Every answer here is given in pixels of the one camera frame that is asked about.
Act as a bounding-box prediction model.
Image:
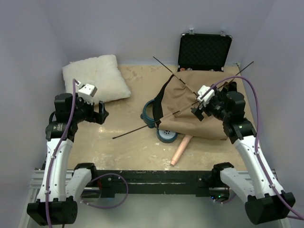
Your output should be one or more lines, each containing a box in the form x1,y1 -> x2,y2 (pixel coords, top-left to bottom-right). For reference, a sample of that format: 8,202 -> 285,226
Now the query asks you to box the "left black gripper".
71,93 -> 108,124

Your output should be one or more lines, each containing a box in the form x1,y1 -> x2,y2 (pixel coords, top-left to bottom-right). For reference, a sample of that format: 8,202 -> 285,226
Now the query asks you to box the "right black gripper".
191,92 -> 230,121

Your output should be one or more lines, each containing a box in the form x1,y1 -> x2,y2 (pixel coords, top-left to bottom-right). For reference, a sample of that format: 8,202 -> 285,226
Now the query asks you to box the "tan fabric pet tent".
152,70 -> 233,140

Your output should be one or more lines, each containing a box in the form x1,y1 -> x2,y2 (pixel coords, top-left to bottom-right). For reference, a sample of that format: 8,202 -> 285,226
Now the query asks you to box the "black tent pole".
153,56 -> 198,97
112,61 -> 254,139

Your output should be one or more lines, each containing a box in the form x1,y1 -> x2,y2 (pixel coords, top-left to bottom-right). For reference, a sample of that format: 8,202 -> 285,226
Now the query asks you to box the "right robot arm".
191,86 -> 295,225

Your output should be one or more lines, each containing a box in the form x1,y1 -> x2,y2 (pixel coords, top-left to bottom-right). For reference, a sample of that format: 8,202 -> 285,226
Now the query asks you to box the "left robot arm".
27,93 -> 109,226

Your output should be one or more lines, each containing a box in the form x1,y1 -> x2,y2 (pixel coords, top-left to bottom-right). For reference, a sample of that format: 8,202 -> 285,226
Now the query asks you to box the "teal double pet bowl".
140,100 -> 178,143

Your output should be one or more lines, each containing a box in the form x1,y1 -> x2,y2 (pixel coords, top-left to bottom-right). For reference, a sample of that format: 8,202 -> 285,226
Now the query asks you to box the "white fluffy pillow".
62,55 -> 131,104

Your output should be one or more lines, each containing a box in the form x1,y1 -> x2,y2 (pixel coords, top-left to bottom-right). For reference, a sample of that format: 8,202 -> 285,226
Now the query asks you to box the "black poker chip case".
178,32 -> 233,72

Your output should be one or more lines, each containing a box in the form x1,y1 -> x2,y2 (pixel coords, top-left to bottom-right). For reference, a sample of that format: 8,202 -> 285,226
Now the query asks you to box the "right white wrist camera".
197,85 -> 215,106

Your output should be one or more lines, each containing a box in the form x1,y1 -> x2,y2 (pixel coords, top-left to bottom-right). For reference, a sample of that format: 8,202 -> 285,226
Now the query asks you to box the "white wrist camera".
197,85 -> 215,106
77,84 -> 97,97

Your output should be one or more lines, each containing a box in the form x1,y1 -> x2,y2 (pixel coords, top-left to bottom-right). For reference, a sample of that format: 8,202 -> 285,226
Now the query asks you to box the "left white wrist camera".
77,84 -> 97,97

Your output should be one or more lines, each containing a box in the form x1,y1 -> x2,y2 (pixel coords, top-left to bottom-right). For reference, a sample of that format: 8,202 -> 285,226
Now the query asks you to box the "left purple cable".
44,78 -> 83,228

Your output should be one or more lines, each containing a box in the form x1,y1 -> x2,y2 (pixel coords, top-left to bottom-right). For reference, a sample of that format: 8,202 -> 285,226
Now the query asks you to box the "beige plastic handle toy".
171,135 -> 192,166

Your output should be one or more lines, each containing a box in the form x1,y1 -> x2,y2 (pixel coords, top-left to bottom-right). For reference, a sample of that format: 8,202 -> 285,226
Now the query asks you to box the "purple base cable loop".
80,173 -> 129,209

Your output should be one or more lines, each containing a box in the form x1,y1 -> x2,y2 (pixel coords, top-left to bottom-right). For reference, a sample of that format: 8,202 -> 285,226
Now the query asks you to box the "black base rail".
87,170 -> 228,198

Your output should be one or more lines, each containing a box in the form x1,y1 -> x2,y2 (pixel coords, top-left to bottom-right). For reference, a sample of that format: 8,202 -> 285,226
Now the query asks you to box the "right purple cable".
209,76 -> 304,220

